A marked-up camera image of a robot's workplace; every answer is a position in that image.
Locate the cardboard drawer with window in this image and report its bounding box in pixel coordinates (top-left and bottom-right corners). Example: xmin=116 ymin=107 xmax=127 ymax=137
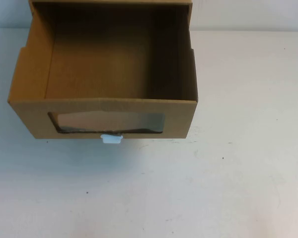
xmin=6 ymin=1 xmax=198 ymax=140

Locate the white plastic drawer handle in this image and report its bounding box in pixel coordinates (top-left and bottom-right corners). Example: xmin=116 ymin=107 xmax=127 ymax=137
xmin=101 ymin=133 xmax=124 ymax=145

